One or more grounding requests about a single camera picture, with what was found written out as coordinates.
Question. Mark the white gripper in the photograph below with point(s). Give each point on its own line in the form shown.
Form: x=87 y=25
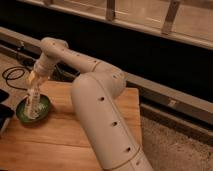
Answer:
x=44 y=67

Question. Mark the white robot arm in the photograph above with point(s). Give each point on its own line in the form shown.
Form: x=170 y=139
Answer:
x=92 y=94

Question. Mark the green ceramic bowl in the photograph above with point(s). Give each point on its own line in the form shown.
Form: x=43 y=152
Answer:
x=44 y=108

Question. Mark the black object at left edge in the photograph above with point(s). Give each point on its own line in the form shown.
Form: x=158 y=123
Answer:
x=6 y=113

